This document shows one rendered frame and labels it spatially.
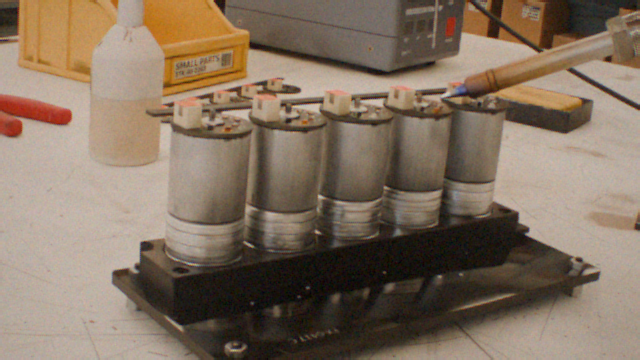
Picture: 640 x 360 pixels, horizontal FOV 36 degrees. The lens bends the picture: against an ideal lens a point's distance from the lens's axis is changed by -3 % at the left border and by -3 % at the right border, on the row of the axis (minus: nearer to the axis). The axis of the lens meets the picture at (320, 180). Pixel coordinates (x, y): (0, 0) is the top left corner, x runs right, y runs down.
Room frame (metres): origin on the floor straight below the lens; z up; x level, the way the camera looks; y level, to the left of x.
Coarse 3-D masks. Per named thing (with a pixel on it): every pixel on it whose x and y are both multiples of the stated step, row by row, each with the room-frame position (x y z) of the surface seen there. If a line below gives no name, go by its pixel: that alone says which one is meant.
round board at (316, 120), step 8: (248, 112) 0.31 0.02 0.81; (296, 112) 0.31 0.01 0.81; (304, 112) 0.32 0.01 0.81; (312, 112) 0.31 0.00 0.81; (256, 120) 0.30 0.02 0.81; (280, 120) 0.30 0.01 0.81; (288, 120) 0.30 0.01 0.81; (296, 120) 0.30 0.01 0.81; (312, 120) 0.31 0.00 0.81; (320, 120) 0.31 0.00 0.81; (280, 128) 0.30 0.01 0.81; (288, 128) 0.30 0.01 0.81; (296, 128) 0.30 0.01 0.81; (304, 128) 0.30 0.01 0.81; (312, 128) 0.30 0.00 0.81
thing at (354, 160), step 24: (336, 120) 0.32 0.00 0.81; (336, 144) 0.32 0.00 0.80; (360, 144) 0.31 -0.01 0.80; (384, 144) 0.32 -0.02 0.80; (336, 168) 0.31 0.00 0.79; (360, 168) 0.31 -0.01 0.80; (384, 168) 0.32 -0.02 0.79; (336, 192) 0.31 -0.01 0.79; (360, 192) 0.31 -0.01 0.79; (336, 216) 0.31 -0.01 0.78; (360, 216) 0.31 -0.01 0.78
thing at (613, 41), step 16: (624, 16) 0.33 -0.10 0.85; (608, 32) 0.33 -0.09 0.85; (624, 32) 0.32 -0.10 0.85; (560, 48) 0.33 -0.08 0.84; (576, 48) 0.33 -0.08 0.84; (592, 48) 0.33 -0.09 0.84; (608, 48) 0.33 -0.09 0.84; (624, 48) 0.32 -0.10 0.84; (512, 64) 0.33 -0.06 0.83; (528, 64) 0.33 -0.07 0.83; (544, 64) 0.33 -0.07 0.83; (560, 64) 0.33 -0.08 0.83; (576, 64) 0.33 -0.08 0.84; (464, 80) 0.34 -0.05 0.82; (480, 80) 0.33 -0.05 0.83; (496, 80) 0.33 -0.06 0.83; (512, 80) 0.33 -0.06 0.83; (528, 80) 0.33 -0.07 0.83; (480, 96) 0.33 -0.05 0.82
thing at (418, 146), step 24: (408, 120) 0.33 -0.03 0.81; (432, 120) 0.33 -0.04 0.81; (408, 144) 0.33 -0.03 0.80; (432, 144) 0.33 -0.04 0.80; (408, 168) 0.33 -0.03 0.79; (432, 168) 0.33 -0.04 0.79; (384, 192) 0.34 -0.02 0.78; (408, 192) 0.33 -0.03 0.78; (432, 192) 0.33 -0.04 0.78; (384, 216) 0.33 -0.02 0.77; (408, 216) 0.33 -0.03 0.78; (432, 216) 0.34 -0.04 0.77
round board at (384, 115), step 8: (352, 104) 0.33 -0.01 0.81; (360, 104) 0.34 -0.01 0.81; (368, 104) 0.33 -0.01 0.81; (320, 112) 0.32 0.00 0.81; (328, 112) 0.32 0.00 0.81; (352, 112) 0.32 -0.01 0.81; (360, 112) 0.32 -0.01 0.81; (368, 112) 0.32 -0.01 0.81; (376, 112) 0.32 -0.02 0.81; (384, 112) 0.33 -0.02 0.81; (392, 112) 0.33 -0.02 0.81; (344, 120) 0.31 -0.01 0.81; (352, 120) 0.31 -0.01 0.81; (360, 120) 0.31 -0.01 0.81; (368, 120) 0.31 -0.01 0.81; (376, 120) 0.32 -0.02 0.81; (384, 120) 0.32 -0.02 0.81
